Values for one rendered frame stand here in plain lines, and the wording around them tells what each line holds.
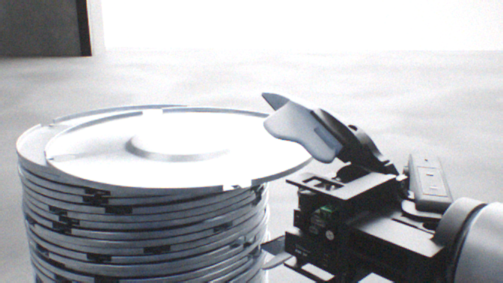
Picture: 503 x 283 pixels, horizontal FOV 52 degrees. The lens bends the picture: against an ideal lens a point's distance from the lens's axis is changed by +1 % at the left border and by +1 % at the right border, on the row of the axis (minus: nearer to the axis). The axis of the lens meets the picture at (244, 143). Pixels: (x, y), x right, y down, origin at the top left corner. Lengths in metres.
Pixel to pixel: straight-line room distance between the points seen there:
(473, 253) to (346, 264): 0.08
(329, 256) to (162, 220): 0.20
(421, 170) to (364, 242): 0.10
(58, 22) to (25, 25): 0.25
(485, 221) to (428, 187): 0.08
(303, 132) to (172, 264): 0.20
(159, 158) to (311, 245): 0.20
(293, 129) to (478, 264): 0.17
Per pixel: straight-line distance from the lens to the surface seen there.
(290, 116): 0.42
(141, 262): 0.55
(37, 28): 4.13
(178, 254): 0.53
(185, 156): 0.51
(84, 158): 0.54
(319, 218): 0.37
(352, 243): 0.35
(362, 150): 0.40
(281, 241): 0.48
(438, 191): 0.40
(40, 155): 0.59
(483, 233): 0.33
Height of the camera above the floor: 0.52
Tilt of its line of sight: 17 degrees down
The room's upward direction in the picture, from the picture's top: straight up
